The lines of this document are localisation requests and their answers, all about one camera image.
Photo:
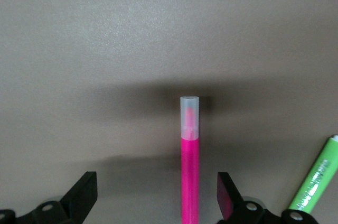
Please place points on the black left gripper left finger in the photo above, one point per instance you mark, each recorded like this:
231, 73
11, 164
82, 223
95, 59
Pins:
76, 203

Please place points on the green marker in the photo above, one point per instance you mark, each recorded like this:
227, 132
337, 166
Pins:
315, 179

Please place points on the pink marker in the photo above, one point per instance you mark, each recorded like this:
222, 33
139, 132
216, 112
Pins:
189, 176

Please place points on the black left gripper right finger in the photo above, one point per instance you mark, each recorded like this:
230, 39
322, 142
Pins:
237, 208

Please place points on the brown table cover sheet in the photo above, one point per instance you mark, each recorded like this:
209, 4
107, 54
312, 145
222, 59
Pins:
105, 49

